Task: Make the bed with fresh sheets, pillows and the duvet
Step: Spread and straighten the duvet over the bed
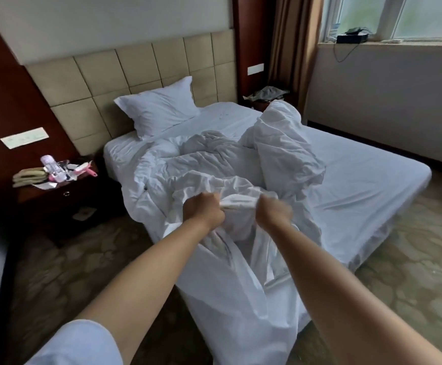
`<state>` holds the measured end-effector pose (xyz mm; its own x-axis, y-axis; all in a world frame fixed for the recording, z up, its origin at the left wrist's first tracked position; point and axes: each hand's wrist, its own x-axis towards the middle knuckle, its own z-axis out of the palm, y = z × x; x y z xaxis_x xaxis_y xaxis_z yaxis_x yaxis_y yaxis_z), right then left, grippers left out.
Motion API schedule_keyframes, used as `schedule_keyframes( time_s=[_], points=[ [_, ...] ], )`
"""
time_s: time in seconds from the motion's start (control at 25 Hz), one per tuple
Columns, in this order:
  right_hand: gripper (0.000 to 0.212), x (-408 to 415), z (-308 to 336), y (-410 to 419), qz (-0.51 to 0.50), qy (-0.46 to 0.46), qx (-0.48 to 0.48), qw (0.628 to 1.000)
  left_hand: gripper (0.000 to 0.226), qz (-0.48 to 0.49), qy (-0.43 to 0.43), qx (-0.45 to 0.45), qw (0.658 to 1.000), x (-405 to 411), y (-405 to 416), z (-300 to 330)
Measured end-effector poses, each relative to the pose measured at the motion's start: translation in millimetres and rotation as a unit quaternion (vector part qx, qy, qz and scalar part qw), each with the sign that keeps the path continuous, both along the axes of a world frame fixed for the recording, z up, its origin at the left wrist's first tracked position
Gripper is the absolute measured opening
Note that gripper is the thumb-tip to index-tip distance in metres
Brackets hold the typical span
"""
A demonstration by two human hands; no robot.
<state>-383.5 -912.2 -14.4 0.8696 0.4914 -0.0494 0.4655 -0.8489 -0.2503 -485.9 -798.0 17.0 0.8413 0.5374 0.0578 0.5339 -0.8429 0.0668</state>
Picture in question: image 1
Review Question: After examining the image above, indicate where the pink lint roller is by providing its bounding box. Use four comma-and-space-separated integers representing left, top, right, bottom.
67, 162, 99, 181

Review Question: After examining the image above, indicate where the person's left hand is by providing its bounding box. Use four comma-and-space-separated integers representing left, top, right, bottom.
182, 192, 226, 233

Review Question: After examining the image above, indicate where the person's right forearm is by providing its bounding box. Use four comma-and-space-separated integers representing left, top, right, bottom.
266, 223, 442, 365

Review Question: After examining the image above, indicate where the white bed sheet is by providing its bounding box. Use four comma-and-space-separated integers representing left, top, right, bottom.
103, 101, 433, 301

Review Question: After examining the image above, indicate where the person's right hand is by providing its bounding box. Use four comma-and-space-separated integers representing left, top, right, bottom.
254, 194, 295, 234

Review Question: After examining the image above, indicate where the black device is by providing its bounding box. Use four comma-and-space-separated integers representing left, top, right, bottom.
336, 28, 370, 45

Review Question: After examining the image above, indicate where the brown curtain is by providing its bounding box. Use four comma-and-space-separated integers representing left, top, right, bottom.
268, 0, 327, 115

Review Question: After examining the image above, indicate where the dark wooden nightstand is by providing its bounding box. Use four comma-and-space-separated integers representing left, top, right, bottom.
242, 91, 298, 113
12, 159, 127, 244

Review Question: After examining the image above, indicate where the beige telephone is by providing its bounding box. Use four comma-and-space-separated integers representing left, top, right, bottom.
12, 167, 49, 189

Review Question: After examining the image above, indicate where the dark wooden wall panel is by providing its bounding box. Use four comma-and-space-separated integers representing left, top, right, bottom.
0, 0, 81, 206
232, 0, 277, 103

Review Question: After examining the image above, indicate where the white pillow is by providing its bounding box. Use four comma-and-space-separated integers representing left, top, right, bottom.
113, 76, 203, 141

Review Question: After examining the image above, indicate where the beige padded headboard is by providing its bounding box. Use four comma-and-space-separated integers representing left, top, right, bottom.
25, 28, 239, 157

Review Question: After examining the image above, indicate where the window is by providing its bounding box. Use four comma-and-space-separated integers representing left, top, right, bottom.
320, 0, 442, 46

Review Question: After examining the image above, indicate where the white paper under nightstand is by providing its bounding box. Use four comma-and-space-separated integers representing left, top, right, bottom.
72, 206, 99, 223

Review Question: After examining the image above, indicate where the person's white shirt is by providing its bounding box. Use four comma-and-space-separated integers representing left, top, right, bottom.
25, 319, 125, 365

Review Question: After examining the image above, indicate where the black cable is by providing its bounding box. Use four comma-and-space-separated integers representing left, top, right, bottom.
332, 42, 362, 64

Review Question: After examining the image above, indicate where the white wall switch panel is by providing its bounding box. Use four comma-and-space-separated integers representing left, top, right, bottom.
0, 127, 51, 151

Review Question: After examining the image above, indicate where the person's left forearm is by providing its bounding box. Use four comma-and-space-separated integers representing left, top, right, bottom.
76, 220, 222, 365

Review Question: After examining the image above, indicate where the white duvet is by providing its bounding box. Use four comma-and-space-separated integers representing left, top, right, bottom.
122, 100, 327, 365

